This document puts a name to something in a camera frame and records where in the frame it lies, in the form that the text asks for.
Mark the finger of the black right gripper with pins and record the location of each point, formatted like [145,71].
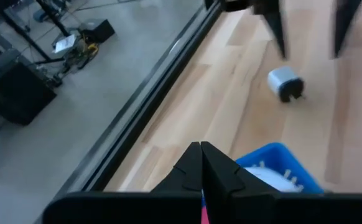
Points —
[344,25]
[275,28]

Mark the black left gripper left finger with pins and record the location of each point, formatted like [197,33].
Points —
[174,199]

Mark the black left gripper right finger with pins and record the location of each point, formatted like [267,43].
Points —
[230,199]

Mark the pink charger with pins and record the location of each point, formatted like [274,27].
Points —
[204,213]

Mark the blue plastic basket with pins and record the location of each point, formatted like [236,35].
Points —
[277,155]

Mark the black equipment box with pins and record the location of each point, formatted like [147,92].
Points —
[97,29]

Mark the white paper sheet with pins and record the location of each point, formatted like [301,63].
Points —
[64,43]

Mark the black pole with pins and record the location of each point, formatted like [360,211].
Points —
[54,17]

